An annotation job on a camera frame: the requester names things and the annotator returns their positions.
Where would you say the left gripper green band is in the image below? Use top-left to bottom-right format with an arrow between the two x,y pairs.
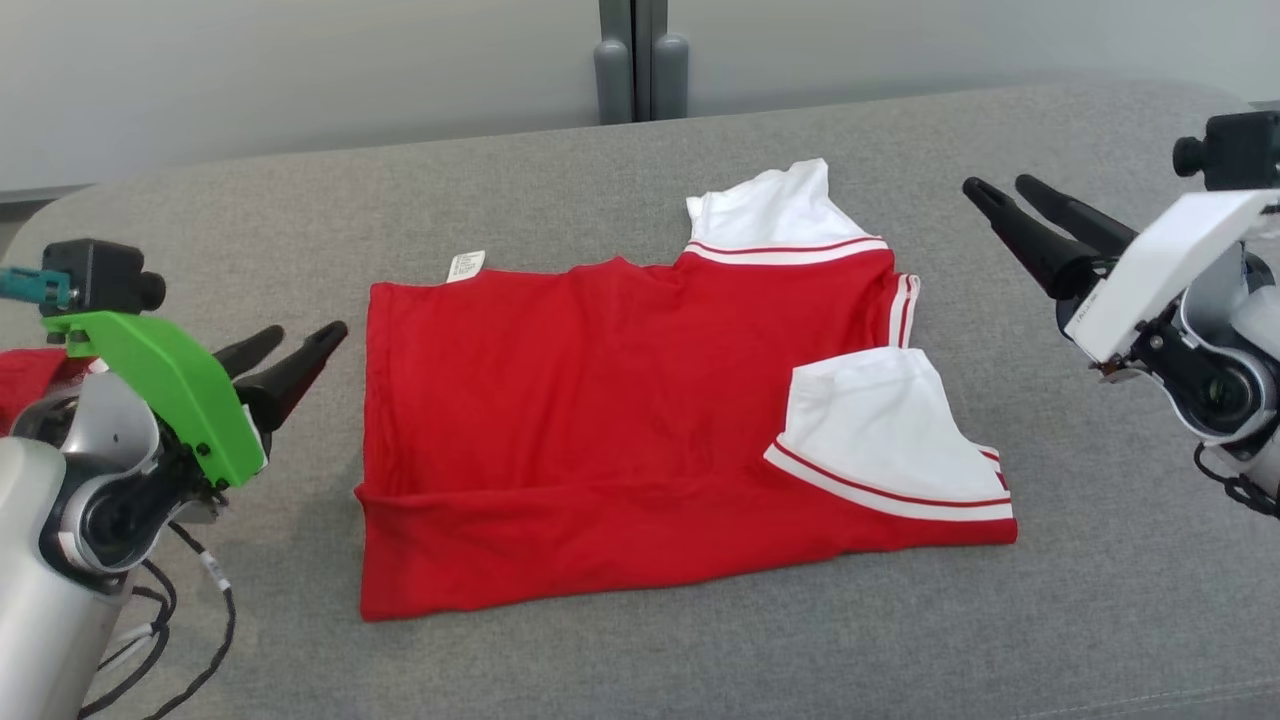
42,310 -> 350,501

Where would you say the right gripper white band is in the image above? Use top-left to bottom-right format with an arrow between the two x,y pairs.
962,174 -> 1280,386

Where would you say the red shorts white trim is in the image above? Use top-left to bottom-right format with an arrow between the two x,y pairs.
0,345 -> 97,437

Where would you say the red white Bulls shirt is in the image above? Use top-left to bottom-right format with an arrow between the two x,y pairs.
355,158 -> 1019,623

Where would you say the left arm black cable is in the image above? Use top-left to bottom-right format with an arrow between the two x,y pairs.
80,520 -> 237,720

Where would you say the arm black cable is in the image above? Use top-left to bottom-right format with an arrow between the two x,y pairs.
80,520 -> 237,720
1193,443 -> 1280,521

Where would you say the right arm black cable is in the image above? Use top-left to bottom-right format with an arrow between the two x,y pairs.
1193,443 -> 1280,521

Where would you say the grey double partition post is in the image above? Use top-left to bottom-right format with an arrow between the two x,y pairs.
594,0 -> 691,126

